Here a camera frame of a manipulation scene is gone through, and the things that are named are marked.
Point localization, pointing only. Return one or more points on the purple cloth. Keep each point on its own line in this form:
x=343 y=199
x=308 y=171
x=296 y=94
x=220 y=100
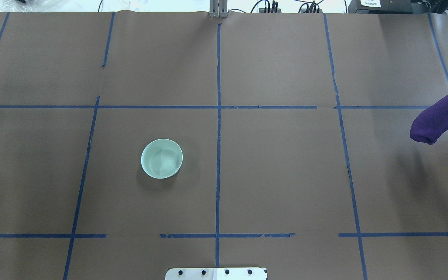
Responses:
x=430 y=124

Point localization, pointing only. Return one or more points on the aluminium frame post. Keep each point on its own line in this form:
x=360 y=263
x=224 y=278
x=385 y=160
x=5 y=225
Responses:
x=218 y=9

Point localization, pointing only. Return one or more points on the black power adapter box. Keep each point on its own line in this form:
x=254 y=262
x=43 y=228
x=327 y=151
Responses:
x=380 y=7

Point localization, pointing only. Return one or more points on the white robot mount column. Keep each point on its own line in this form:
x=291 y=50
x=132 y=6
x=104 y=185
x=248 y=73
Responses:
x=230 y=273

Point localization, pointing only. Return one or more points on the light green bowl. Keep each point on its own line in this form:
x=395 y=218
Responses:
x=161 y=158

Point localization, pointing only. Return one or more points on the white side table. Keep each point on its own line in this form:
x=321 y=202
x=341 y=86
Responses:
x=288 y=6

